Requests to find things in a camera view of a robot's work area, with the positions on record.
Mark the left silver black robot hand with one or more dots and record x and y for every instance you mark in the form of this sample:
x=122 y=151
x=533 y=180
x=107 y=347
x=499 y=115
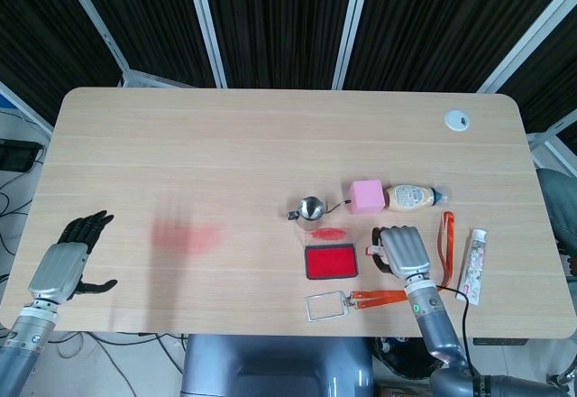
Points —
x=58 y=270

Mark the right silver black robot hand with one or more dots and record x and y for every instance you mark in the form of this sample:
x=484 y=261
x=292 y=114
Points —
x=405 y=252

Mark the small red white stamp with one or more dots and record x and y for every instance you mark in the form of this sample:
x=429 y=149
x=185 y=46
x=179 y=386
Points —
x=374 y=250

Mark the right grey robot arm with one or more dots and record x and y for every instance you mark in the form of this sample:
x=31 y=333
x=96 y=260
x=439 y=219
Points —
x=433 y=325

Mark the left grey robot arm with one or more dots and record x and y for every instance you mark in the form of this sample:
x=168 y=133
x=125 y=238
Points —
x=22 y=338

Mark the mayonnaise squeeze bottle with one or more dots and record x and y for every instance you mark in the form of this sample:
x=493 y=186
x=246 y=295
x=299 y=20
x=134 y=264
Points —
x=410 y=196

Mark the pink foam cube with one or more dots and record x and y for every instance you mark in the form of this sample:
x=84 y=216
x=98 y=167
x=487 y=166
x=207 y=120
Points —
x=367 y=196

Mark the white toothpaste tube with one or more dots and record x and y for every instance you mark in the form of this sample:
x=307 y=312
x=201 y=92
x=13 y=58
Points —
x=473 y=266

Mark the red ink pad case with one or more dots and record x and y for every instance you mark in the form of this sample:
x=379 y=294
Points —
x=329 y=261

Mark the small steel measuring cup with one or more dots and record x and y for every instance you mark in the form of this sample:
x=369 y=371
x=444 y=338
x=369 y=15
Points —
x=311 y=209

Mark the black waste bin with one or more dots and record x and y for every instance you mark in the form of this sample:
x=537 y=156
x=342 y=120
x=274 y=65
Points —
x=401 y=361

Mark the black power box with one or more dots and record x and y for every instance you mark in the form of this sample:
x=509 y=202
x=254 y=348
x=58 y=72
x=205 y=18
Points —
x=18 y=155

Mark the black desk control panel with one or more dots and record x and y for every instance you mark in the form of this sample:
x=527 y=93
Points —
x=493 y=341

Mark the person's leg in jeans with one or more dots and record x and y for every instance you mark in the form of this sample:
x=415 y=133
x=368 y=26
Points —
x=561 y=198

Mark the grey robot torso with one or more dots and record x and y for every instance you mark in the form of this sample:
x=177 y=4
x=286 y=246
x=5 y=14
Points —
x=270 y=365

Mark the metal frame badge holder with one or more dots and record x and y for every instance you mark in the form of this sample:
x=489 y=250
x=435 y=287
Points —
x=341 y=307

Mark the white partition post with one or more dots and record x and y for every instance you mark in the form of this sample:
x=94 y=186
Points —
x=351 y=22
x=205 y=22
x=527 y=44
x=98 y=22

